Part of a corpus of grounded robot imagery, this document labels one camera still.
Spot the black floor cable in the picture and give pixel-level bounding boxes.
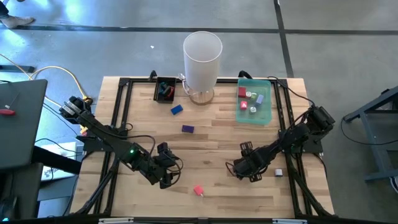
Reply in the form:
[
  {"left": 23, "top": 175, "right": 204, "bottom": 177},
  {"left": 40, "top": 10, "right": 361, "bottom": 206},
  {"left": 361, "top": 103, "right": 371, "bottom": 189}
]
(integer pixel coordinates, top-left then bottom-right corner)
[{"left": 339, "top": 119, "right": 398, "bottom": 146}]

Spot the white bracket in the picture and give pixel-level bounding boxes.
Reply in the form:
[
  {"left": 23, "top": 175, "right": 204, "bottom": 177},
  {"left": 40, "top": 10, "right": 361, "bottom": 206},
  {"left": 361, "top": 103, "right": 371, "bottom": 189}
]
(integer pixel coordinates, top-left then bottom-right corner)
[
  {"left": 272, "top": 218, "right": 308, "bottom": 224},
  {"left": 98, "top": 217, "right": 135, "bottom": 224}
]

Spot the blue-grey metal cart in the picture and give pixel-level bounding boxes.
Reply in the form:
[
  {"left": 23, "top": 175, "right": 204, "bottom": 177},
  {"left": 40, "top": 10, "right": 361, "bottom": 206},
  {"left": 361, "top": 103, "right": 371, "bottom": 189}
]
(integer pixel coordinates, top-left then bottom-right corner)
[{"left": 343, "top": 85, "right": 398, "bottom": 194}]

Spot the white cylinder table lamp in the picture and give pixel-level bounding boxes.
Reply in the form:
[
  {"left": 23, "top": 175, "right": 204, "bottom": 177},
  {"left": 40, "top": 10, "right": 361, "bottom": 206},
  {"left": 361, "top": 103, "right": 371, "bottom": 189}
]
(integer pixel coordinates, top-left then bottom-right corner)
[{"left": 182, "top": 30, "right": 224, "bottom": 106}]

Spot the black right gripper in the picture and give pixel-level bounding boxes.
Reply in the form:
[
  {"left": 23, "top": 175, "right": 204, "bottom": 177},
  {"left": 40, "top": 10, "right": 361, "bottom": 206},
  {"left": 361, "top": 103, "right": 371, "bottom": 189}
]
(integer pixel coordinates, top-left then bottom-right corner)
[{"left": 233, "top": 141, "right": 270, "bottom": 183}]

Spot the white printed box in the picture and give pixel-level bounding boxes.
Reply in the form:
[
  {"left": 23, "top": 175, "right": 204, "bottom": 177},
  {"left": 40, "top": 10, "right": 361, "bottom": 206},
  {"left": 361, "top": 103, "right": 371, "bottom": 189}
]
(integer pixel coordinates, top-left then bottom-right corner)
[{"left": 40, "top": 141, "right": 78, "bottom": 182}]

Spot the black plastic slotted basket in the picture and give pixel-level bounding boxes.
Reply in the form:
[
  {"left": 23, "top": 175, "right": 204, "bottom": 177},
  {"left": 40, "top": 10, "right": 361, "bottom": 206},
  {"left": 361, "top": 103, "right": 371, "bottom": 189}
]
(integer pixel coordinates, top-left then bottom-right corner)
[{"left": 153, "top": 76, "right": 177, "bottom": 105}]

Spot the teal translucent plastic tray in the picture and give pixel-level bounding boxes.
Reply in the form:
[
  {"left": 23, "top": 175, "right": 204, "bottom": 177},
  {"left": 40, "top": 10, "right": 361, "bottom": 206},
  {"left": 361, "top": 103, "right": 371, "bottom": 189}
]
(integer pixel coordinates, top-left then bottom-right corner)
[{"left": 235, "top": 78, "right": 273, "bottom": 126}]

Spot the yellow extension cable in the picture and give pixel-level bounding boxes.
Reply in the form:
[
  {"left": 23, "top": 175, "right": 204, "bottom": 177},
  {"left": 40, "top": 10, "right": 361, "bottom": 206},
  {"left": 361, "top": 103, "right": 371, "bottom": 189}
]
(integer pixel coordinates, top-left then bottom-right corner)
[{"left": 0, "top": 54, "right": 93, "bottom": 105}]

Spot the black flat bar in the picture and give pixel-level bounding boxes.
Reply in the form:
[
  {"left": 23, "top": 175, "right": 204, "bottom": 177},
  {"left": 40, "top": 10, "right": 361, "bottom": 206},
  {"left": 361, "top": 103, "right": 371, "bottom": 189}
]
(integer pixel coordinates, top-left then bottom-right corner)
[{"left": 0, "top": 64, "right": 35, "bottom": 74}]

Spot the black aluminium table frame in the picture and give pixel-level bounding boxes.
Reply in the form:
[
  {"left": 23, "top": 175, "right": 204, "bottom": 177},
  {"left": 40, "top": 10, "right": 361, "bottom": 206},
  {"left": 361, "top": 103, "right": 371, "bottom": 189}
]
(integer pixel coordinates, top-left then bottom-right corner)
[{"left": 68, "top": 75, "right": 336, "bottom": 218}]

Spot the person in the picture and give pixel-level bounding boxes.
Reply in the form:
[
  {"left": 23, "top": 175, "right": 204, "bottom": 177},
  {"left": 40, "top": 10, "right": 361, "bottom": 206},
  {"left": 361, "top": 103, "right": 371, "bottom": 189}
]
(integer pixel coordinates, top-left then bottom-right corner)
[{"left": 0, "top": 0, "right": 36, "bottom": 30}]

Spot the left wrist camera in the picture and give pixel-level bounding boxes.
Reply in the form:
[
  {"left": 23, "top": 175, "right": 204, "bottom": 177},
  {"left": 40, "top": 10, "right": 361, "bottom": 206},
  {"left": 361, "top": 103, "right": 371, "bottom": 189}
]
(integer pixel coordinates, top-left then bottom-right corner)
[{"left": 156, "top": 142, "right": 170, "bottom": 157}]

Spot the dark grey desk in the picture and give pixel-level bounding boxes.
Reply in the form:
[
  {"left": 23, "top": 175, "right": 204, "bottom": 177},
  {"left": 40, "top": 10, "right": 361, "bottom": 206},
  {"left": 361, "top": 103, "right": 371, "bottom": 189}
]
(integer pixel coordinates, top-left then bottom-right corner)
[{"left": 0, "top": 78, "right": 49, "bottom": 170}]

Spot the white lamp cable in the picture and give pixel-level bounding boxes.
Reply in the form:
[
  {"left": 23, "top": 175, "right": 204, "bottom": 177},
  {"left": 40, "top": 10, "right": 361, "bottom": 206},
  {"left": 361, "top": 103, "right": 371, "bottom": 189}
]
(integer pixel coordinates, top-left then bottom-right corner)
[{"left": 178, "top": 73, "right": 192, "bottom": 96}]

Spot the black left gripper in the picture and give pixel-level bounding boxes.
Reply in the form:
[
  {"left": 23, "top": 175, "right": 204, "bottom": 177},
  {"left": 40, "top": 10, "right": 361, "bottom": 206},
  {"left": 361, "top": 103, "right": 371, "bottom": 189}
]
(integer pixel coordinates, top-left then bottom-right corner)
[{"left": 154, "top": 152, "right": 183, "bottom": 190}]

